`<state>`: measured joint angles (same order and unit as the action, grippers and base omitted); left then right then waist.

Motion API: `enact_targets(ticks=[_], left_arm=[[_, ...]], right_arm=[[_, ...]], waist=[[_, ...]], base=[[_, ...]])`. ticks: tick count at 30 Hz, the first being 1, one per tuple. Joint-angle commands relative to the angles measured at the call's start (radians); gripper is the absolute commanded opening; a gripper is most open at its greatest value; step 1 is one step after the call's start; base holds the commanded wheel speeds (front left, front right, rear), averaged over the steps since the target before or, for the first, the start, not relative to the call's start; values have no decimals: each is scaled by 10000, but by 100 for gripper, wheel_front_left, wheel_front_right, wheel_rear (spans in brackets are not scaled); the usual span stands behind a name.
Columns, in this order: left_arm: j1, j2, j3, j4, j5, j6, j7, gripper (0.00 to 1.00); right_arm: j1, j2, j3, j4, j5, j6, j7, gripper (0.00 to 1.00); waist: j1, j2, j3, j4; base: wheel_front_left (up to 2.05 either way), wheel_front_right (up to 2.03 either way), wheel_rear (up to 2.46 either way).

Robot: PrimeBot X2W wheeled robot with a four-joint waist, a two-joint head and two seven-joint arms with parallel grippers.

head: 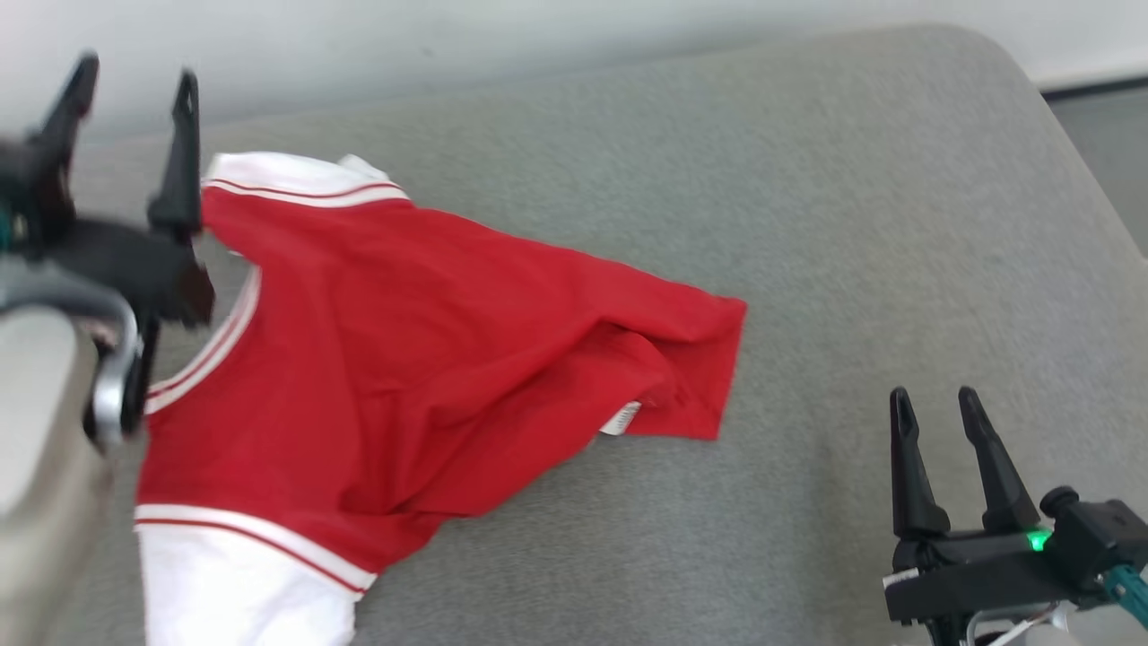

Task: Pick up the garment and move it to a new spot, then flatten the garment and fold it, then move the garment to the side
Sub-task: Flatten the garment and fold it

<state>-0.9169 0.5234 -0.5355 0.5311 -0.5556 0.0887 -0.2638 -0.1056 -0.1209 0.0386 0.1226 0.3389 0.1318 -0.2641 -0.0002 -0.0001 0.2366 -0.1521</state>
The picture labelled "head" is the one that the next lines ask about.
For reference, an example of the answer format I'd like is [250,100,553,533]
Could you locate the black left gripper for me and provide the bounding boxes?
[0,52,216,328]

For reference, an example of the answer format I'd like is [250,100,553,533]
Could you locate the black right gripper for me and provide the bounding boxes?
[883,386,1091,646]

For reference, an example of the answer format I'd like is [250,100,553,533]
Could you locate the red shirt with white sleeves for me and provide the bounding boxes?
[135,151,747,646]

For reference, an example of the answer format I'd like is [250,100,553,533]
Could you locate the grey fabric sofa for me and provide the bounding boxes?
[36,22,1148,646]

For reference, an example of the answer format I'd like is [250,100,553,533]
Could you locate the white and black skirting board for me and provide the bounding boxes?
[1039,72,1148,98]

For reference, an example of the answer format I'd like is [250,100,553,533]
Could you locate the thin red white wires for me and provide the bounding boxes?
[964,601,1075,646]

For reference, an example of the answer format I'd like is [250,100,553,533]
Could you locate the teal connector right camera cable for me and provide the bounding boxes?
[1101,565,1148,629]

